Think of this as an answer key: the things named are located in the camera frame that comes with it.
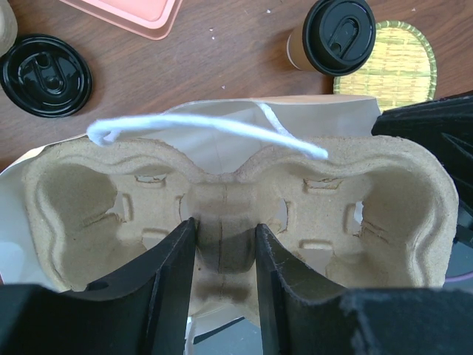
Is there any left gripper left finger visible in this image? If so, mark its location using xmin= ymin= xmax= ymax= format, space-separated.
xmin=1 ymin=218 xmax=196 ymax=354

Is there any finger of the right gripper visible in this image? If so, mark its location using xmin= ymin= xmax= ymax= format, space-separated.
xmin=371 ymin=95 xmax=472 ymax=214

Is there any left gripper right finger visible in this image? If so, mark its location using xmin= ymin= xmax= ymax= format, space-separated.
xmin=255 ymin=224 xmax=472 ymax=354

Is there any cardboard cup carrier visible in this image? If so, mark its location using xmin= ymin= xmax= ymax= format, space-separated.
xmin=23 ymin=136 xmax=459 ymax=322

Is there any black cup lid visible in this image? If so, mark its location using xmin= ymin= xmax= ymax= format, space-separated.
xmin=302 ymin=0 xmax=376 ymax=76

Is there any single brown paper cup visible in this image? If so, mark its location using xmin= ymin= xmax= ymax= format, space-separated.
xmin=286 ymin=23 xmax=315 ymax=72

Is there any brown paper cup stack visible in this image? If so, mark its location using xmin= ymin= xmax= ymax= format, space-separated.
xmin=0 ymin=0 xmax=18 ymax=56

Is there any woven bamboo coaster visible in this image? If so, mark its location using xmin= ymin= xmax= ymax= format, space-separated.
xmin=333 ymin=20 xmax=438 ymax=111

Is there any black lid stack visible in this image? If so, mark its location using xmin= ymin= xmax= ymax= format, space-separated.
xmin=1 ymin=34 xmax=93 ymax=118

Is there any pink tray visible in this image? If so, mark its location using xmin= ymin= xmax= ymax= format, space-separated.
xmin=63 ymin=0 xmax=182 ymax=41

